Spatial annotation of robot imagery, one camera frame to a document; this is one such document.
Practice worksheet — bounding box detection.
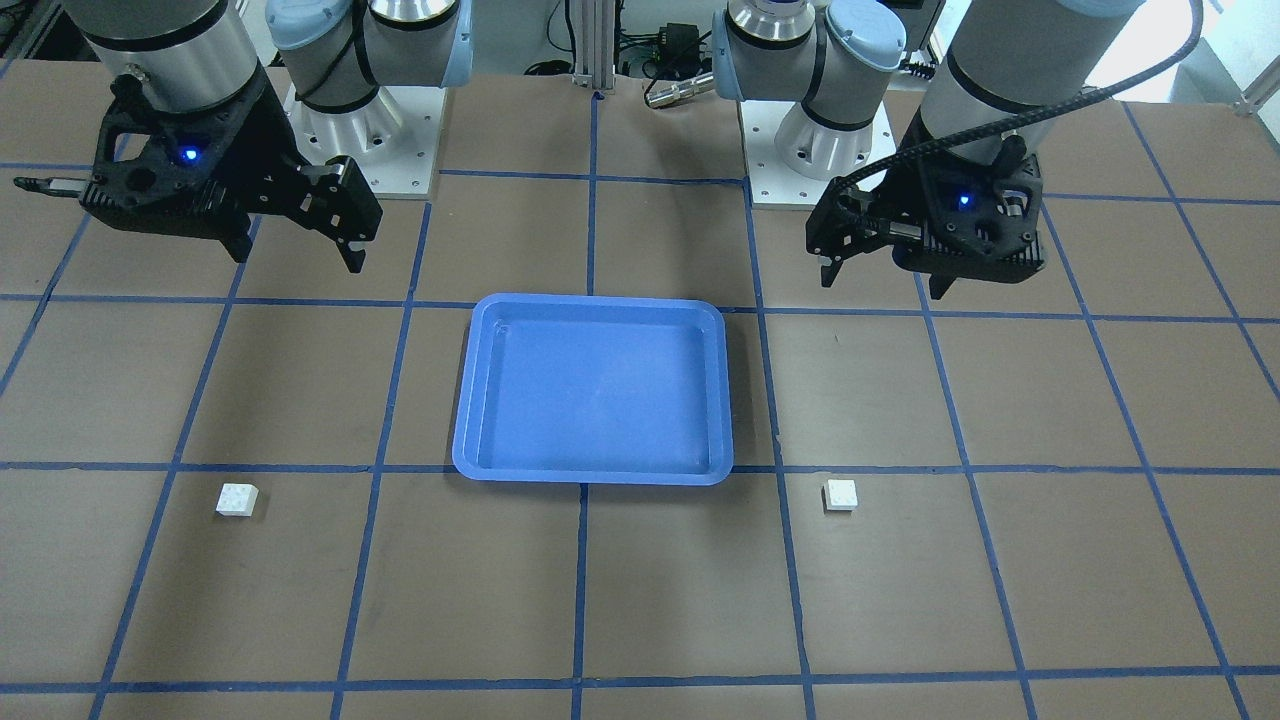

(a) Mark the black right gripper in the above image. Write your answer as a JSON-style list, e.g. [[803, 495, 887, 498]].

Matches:
[[78, 76, 383, 274]]

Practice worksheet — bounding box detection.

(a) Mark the black braided cable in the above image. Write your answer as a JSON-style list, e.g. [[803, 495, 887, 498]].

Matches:
[[832, 0, 1204, 201]]

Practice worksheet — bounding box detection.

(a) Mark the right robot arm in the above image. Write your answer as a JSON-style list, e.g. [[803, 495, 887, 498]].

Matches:
[[22, 1, 474, 273]]

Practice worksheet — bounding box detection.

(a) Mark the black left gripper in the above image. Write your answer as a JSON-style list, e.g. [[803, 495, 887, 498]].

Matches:
[[806, 151, 1046, 300]]

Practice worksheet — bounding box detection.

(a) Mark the blue plastic tray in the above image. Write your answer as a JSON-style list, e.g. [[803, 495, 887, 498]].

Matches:
[[451, 293, 735, 487]]

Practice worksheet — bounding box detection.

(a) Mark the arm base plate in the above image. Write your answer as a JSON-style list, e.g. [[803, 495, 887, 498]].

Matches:
[[284, 85, 448, 200], [739, 100, 896, 209]]

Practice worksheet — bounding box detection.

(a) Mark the silver metal cylinder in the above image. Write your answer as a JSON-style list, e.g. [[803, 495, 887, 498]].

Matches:
[[644, 72, 716, 110]]

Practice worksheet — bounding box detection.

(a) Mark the aluminium frame post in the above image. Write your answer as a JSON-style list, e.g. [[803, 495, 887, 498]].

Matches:
[[564, 1, 620, 96]]

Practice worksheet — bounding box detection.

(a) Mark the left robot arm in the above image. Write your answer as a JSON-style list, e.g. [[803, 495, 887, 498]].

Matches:
[[710, 1, 1138, 299]]

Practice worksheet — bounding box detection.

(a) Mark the white block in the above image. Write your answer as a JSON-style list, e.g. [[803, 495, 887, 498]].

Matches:
[[215, 482, 260, 518], [822, 477, 859, 512]]

